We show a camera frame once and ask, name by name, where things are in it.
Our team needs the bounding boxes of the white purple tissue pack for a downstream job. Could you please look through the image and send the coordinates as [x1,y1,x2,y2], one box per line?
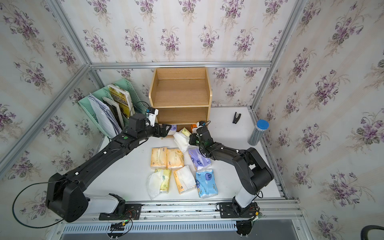
[168,125,178,136]

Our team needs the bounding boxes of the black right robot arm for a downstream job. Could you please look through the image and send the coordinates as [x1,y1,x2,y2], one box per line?
[189,127,275,209]

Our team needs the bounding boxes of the yellow cover book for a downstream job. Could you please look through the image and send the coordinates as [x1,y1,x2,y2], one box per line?
[108,85,135,119]

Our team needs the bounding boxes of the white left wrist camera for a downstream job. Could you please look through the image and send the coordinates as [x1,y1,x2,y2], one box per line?
[146,107,159,127]

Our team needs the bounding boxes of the white yellow tissue pack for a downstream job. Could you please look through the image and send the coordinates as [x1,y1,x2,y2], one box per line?
[174,132,191,153]

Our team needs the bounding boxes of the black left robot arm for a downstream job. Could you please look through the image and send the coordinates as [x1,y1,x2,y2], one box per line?
[46,114,172,223]

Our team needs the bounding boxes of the pale orange tissue pack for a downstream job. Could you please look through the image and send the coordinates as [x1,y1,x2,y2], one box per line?
[167,148,185,170]
[150,147,167,169]

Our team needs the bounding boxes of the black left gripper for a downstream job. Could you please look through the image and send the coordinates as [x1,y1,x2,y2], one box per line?
[136,122,172,143]

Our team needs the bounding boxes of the white papers in organizer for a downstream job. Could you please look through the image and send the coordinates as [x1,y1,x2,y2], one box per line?
[88,94,122,139]

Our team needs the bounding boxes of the light blue tissue pack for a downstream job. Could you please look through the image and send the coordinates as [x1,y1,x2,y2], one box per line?
[196,169,219,199]

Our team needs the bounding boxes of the blue capped striped cylinder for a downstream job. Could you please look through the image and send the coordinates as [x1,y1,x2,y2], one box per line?
[248,120,270,146]

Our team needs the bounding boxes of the mint green desk organizer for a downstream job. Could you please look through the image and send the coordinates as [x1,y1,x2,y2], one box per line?
[78,79,151,139]

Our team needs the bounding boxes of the orange flower tissue pack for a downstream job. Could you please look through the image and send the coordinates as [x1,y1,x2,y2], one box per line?
[174,166,196,195]

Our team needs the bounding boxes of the yellow green tissue pack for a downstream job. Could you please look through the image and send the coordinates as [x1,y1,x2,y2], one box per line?
[147,169,172,200]

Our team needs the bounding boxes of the bright orange tissue pack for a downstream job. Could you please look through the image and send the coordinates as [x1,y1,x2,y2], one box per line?
[191,124,198,134]

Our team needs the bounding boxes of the purple bear tissue pack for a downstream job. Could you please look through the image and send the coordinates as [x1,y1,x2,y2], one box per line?
[188,148,212,171]

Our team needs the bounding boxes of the wooden three-tier shelf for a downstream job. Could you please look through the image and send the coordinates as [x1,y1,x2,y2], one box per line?
[149,67,213,130]

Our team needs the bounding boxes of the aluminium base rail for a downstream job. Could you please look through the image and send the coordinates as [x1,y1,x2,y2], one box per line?
[58,199,304,237]

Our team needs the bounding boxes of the grey bound book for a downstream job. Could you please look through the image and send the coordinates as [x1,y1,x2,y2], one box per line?
[102,97,125,129]

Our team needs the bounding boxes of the black stapler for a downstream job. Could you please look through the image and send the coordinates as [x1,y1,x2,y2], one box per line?
[233,112,242,124]

